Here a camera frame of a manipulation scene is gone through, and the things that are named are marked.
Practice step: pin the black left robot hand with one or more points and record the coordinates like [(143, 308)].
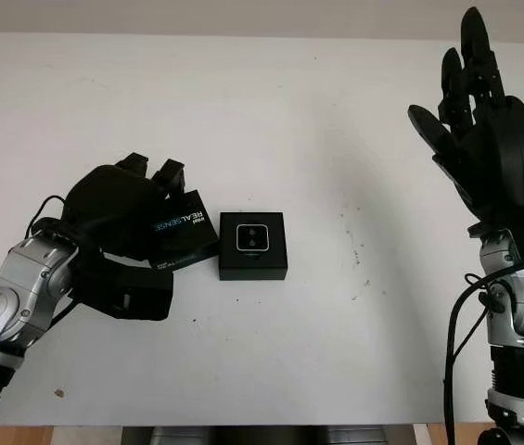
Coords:
[(108, 204)]

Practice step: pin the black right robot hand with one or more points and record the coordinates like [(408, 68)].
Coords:
[(498, 153)]

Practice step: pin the black RealSense box lid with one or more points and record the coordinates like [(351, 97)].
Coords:
[(187, 232)]

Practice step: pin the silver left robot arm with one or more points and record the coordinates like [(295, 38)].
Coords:
[(16, 296)]

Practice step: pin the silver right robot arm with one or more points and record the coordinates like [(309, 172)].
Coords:
[(521, 315)]

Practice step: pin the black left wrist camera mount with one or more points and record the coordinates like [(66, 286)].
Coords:
[(122, 296)]

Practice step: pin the black camera box base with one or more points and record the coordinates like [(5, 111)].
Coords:
[(252, 269)]

